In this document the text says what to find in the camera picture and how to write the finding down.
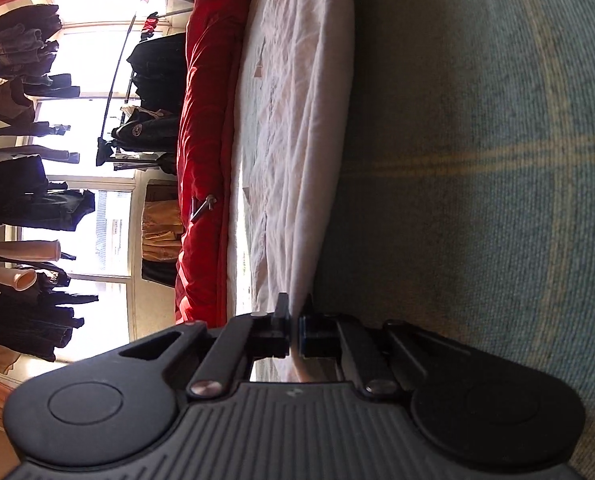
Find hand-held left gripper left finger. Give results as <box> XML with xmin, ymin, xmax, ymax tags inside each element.
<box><xmin>119</xmin><ymin>293</ymin><xmax>293</xmax><ymax>400</ymax></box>

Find dark hanging cloth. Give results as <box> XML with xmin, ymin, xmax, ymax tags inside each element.
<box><xmin>96</xmin><ymin>137</ymin><xmax>178</xmax><ymax>176</ymax></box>

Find plain black hanging jacket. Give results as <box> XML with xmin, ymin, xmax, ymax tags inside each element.
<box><xmin>126</xmin><ymin>32</ymin><xmax>187</xmax><ymax>111</ymax></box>

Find window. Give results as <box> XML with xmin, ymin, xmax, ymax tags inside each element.
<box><xmin>8</xmin><ymin>0</ymin><xmax>198</xmax><ymax>356</ymax></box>

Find metal clothes rack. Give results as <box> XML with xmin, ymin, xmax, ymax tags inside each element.
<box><xmin>96</xmin><ymin>0</ymin><xmax>198</xmax><ymax>168</ymax></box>

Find black draped cloth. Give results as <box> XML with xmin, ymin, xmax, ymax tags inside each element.
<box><xmin>142</xmin><ymin>259</ymin><xmax>178</xmax><ymax>288</ymax></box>

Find row of hanging laundry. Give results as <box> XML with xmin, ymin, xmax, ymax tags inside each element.
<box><xmin>0</xmin><ymin>4</ymin><xmax>101</xmax><ymax>376</ymax></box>

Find red quilt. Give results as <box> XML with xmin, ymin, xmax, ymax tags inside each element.
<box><xmin>174</xmin><ymin>0</ymin><xmax>253</xmax><ymax>328</ymax></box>

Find white long-sleeve shirt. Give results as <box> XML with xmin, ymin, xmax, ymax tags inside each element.
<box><xmin>230</xmin><ymin>0</ymin><xmax>355</xmax><ymax>383</ymax></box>

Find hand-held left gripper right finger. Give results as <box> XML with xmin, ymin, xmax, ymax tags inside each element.
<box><xmin>299</xmin><ymin>294</ymin><xmax>458</xmax><ymax>400</ymax></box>

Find orange draped clothes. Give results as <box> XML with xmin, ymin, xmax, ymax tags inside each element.
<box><xmin>142</xmin><ymin>199</ymin><xmax>184</xmax><ymax>261</ymax></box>

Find metal crank handle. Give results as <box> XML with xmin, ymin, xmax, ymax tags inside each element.
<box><xmin>192</xmin><ymin>195</ymin><xmax>218</xmax><ymax>221</ymax></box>

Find black jacket with round patch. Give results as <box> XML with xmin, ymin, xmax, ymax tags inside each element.
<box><xmin>112</xmin><ymin>107</ymin><xmax>181</xmax><ymax>153</ymax></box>

